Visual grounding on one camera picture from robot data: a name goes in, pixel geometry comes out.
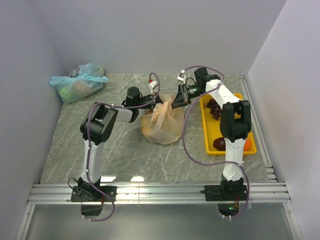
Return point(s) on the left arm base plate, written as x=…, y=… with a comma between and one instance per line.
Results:
x=81, y=196

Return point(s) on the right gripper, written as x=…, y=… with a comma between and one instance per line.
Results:
x=182, y=98

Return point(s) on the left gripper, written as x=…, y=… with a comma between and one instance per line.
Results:
x=154, y=100

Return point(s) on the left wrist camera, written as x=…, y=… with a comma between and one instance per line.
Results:
x=153, y=85

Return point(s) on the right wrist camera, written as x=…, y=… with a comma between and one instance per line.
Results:
x=181, y=77

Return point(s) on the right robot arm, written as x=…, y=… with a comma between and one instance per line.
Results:
x=235, y=125

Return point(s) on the yellow plastic tray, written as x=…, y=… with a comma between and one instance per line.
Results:
x=211, y=128

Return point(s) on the orange fake fruit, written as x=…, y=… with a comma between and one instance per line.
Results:
x=247, y=146

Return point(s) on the dark red mangosteen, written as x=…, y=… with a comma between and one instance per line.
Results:
x=219, y=144

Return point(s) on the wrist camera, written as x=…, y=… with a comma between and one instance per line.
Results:
x=181, y=77
x=153, y=85

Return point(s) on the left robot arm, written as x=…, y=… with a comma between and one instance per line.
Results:
x=96, y=129

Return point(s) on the blue tied plastic bag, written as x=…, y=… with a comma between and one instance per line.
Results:
x=81, y=82

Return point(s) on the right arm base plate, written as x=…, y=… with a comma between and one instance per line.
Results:
x=216, y=193

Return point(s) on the orange translucent plastic bag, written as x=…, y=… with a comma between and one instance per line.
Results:
x=164, y=124

